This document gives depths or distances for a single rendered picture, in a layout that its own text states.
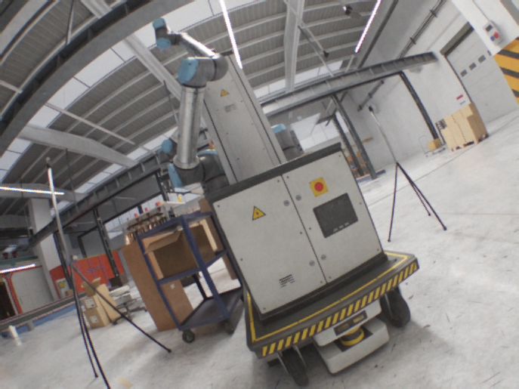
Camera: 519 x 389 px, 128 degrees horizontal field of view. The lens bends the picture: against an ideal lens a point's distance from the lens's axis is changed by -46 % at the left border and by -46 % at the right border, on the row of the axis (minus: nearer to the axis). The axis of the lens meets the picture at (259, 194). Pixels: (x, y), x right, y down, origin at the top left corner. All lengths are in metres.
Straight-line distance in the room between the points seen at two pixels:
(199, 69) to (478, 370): 1.49
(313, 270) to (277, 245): 0.16
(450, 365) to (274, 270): 0.72
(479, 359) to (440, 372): 0.14
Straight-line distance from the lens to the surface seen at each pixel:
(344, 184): 0.90
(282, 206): 0.82
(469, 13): 5.49
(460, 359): 0.92
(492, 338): 0.97
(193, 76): 1.05
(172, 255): 1.68
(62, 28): 11.27
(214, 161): 1.40
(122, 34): 5.05
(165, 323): 2.43
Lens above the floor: 0.70
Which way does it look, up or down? 5 degrees up
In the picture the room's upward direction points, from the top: 23 degrees counter-clockwise
